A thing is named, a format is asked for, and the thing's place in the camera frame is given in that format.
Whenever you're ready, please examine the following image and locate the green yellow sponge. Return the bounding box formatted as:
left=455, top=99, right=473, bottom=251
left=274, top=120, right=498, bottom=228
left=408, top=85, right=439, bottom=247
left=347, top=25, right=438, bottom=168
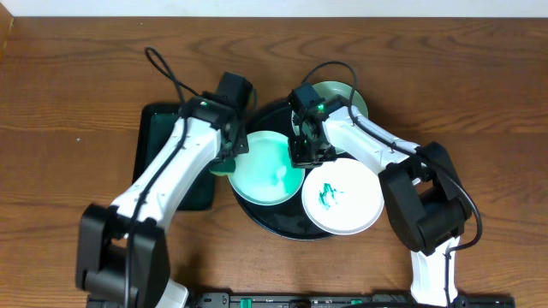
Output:
left=209, top=158, right=236, bottom=176

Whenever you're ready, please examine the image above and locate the light green plate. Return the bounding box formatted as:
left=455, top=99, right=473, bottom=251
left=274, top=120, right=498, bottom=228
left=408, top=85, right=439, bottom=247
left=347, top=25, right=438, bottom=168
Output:
left=311, top=80, right=369, bottom=156
left=229, top=131, right=305, bottom=206

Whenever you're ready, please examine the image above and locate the white plate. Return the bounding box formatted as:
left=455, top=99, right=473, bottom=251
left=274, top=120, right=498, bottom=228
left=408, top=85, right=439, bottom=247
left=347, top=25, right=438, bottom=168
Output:
left=301, top=158, right=384, bottom=235

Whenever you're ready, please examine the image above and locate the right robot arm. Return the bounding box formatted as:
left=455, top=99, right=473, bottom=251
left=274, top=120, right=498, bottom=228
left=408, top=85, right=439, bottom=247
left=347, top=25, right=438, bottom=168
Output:
left=289, top=103, right=480, bottom=307

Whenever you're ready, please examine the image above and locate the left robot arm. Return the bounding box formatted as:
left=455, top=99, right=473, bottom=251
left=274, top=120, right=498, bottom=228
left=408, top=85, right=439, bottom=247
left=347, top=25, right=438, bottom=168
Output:
left=75, top=94, right=247, bottom=307

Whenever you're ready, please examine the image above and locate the round black tray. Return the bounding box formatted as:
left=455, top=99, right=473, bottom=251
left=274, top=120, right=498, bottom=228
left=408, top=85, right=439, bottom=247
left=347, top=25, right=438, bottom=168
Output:
left=232, top=100, right=356, bottom=240

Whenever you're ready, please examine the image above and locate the black rectangular tray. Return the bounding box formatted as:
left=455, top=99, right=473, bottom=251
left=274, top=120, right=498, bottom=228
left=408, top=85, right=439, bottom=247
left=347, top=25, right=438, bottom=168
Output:
left=132, top=103, right=215, bottom=211

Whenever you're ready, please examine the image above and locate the light green plate top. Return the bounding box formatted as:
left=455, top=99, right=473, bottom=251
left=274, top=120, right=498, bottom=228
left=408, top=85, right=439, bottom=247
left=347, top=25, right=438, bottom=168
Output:
left=311, top=80, right=369, bottom=156

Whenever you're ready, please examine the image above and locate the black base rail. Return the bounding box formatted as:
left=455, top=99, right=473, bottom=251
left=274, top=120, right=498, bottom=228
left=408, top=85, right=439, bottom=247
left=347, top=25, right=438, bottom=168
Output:
left=184, top=293, right=516, bottom=308

